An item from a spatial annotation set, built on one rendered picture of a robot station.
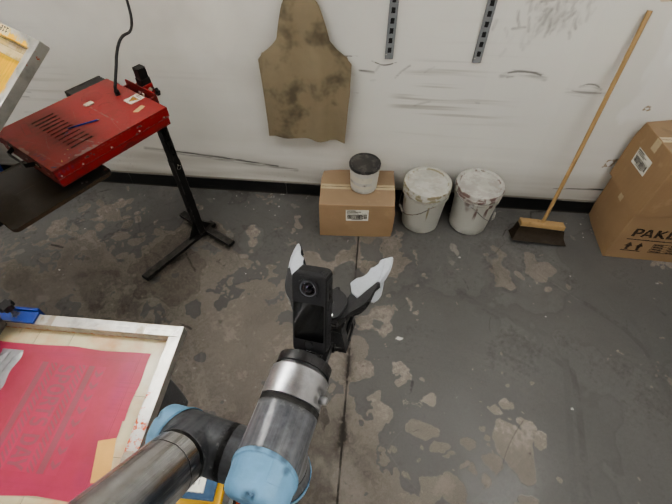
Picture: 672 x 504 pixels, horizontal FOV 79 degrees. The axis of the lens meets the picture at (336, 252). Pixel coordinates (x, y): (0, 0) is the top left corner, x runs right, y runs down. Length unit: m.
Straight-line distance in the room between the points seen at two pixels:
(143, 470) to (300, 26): 2.24
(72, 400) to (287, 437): 1.07
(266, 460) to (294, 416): 0.05
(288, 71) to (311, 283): 2.16
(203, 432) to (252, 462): 0.14
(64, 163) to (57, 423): 1.02
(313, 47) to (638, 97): 1.86
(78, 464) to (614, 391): 2.43
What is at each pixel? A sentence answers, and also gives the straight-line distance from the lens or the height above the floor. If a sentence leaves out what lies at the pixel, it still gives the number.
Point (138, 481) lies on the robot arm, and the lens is 0.52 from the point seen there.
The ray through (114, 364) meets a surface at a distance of 1.49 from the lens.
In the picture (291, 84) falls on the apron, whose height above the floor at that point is 0.92.
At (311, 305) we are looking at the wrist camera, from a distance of 0.51.
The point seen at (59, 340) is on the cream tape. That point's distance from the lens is 1.62.
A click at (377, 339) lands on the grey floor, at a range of 2.44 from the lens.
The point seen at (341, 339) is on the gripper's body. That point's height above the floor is 1.65.
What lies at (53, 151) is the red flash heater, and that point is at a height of 1.10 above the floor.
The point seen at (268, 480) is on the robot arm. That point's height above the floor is 1.69.
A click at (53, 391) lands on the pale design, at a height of 0.96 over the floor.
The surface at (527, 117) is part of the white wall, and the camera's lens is 2.87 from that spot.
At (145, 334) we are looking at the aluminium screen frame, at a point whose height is 0.99.
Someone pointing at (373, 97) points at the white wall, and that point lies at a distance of 2.67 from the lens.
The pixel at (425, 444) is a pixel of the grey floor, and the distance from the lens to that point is 2.27.
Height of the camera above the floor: 2.16
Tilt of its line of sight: 51 degrees down
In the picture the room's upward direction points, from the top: straight up
